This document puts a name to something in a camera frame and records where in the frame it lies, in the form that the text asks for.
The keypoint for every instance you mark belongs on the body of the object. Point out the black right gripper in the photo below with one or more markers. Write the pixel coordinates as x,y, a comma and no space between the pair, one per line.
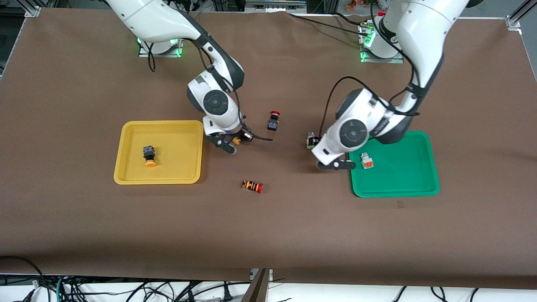
242,132

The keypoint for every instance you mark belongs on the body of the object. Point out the metal table leg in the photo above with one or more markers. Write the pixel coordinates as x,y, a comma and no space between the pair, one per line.
258,287

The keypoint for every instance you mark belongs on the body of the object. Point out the green square button white body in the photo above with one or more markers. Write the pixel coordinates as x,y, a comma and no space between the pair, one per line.
311,140

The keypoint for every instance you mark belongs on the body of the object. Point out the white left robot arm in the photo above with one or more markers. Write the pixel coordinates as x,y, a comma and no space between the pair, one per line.
377,117

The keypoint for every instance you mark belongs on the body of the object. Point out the aluminium frame corner bracket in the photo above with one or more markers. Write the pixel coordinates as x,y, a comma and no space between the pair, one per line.
513,21
32,11

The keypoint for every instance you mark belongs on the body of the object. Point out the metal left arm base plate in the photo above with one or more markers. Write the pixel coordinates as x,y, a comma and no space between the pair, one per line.
377,59

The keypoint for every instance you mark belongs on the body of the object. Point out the orange square button white body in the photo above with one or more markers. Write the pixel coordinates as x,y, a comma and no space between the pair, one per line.
367,161

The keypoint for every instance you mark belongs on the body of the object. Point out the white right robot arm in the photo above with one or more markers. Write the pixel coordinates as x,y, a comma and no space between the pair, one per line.
209,84

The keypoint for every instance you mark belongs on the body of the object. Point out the yellow plastic tray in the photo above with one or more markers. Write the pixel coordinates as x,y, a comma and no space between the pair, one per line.
176,159

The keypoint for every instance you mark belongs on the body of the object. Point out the red push button black body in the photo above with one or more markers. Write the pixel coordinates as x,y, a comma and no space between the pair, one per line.
273,121

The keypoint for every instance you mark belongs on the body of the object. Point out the yellow push button black body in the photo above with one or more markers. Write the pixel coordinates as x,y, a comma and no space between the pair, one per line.
149,156
239,140

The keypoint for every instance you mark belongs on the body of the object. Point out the red push button orange body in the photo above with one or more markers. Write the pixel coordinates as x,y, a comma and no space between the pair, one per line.
252,186

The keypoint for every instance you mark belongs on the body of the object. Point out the brown table cover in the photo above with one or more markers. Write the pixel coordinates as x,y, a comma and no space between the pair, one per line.
268,235

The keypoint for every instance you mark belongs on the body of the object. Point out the green plastic tray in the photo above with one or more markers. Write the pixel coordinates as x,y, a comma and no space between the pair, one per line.
398,172

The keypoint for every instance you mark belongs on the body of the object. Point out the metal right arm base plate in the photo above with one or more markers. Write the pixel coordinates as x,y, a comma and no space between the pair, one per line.
161,53

